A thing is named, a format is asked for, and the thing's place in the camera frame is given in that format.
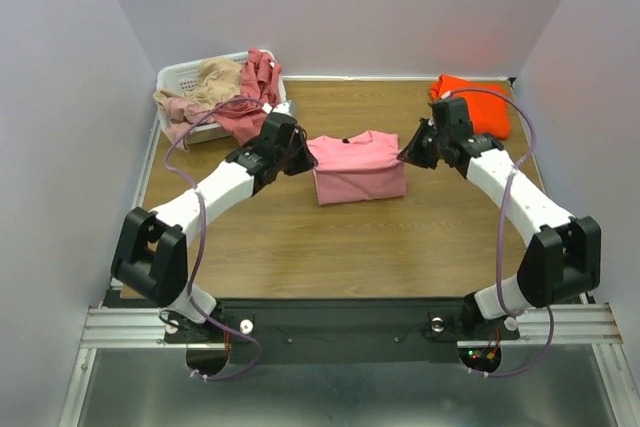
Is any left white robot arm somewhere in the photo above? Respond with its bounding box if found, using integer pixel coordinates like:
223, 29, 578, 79
111, 111, 317, 341

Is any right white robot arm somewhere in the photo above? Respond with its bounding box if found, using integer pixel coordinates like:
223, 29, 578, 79
398, 96, 602, 337

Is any folded orange t shirt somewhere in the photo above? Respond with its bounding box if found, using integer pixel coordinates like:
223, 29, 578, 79
430, 74, 511, 140

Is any dark red t shirt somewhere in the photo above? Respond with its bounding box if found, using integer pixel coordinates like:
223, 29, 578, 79
213, 49, 283, 145

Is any beige t shirt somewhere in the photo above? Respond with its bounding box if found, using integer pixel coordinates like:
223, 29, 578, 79
153, 57, 242, 108

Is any dusty pink t shirt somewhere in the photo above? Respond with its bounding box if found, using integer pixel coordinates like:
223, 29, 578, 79
164, 97, 212, 144

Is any white plastic laundry basket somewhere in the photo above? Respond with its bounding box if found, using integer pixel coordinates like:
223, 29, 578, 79
153, 49, 287, 148

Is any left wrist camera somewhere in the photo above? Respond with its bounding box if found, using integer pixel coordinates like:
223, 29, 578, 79
271, 100, 296, 117

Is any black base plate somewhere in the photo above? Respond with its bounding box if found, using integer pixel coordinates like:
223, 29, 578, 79
163, 297, 519, 374

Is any aluminium frame rail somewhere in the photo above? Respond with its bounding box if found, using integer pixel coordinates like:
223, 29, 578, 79
55, 111, 176, 427

